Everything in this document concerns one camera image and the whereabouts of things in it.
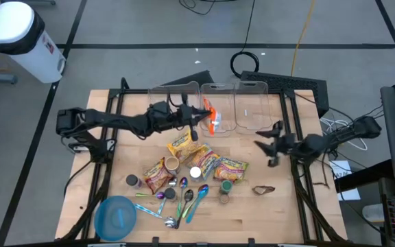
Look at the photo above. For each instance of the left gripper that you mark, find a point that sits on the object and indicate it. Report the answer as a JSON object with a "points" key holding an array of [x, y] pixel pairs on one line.
{"points": [[185, 116]]}

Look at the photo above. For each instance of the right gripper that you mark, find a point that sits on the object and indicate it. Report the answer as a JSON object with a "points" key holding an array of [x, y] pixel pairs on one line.
{"points": [[286, 145]]}

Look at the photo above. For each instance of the orange white ramen packet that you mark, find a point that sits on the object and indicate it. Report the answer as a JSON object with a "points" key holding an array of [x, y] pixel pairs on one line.
{"points": [[213, 120]]}

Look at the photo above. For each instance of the green lime ramen packet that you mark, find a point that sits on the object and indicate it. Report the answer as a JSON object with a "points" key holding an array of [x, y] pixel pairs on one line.
{"points": [[230, 168]]}

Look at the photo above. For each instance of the tan lid seasoning jar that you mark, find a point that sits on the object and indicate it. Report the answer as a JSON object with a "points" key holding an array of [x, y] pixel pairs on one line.
{"points": [[172, 164]]}

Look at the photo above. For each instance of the white lid bagel seasoning jar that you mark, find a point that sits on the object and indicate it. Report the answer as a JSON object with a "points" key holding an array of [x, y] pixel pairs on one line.
{"points": [[195, 172]]}

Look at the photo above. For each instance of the green lid spice jar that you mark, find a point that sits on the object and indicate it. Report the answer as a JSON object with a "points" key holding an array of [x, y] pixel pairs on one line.
{"points": [[225, 187]]}

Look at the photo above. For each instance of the red ramen packet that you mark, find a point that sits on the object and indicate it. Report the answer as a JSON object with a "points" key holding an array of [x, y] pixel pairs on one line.
{"points": [[155, 176]]}

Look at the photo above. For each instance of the cork lid small glass jar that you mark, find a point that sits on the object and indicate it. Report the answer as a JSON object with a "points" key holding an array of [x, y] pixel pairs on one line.
{"points": [[224, 198]]}

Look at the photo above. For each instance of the black lid orange spice jar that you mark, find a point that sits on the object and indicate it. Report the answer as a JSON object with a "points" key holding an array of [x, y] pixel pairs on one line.
{"points": [[169, 193]]}

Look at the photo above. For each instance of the iridescent rainbow metal spoon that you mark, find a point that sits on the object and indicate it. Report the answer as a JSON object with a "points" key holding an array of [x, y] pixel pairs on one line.
{"points": [[183, 182], [189, 208]]}

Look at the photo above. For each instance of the black lid purple label jar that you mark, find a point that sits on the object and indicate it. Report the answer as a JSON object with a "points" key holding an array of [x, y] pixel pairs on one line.
{"points": [[133, 180]]}

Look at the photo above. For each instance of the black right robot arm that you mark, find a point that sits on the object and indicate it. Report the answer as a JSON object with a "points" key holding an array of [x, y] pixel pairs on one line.
{"points": [[321, 142]]}

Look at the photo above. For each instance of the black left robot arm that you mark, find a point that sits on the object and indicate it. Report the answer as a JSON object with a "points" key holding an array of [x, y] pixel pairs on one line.
{"points": [[115, 120]]}

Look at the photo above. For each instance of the clear plastic bin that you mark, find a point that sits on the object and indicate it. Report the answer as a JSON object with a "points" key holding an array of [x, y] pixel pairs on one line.
{"points": [[218, 92], [252, 103], [175, 92]]}

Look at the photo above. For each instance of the black flat panel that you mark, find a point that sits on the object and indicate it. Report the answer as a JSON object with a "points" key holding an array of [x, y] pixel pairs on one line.
{"points": [[192, 80]]}

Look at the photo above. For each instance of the brown torn tape piece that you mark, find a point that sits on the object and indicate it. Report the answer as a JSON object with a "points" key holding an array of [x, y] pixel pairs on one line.
{"points": [[256, 191]]}

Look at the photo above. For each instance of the black metal spoon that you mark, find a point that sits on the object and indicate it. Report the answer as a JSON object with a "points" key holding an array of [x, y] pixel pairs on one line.
{"points": [[188, 195]]}

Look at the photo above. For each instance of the white paper sheet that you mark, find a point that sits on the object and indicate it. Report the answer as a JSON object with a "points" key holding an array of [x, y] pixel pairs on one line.
{"points": [[350, 194], [341, 169]]}

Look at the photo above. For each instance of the blue plastic bowl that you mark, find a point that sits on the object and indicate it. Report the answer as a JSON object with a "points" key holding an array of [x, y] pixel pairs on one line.
{"points": [[115, 217]]}

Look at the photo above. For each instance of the white trash bin black liner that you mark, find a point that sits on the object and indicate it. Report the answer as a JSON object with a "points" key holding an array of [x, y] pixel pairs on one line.
{"points": [[22, 37]]}

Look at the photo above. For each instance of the black aluminium table frame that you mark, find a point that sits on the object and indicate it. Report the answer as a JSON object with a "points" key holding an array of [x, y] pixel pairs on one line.
{"points": [[286, 106]]}

